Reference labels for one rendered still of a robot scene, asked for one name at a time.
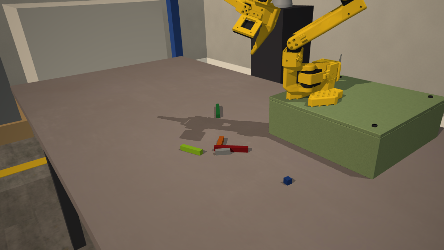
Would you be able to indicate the blue cube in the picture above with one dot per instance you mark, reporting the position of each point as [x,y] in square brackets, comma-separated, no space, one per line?
[287,180]

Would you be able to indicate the orange rod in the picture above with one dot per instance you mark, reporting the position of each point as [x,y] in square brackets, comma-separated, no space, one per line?
[220,140]

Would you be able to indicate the dark red rod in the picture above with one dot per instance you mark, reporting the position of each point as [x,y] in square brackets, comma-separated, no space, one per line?
[233,148]

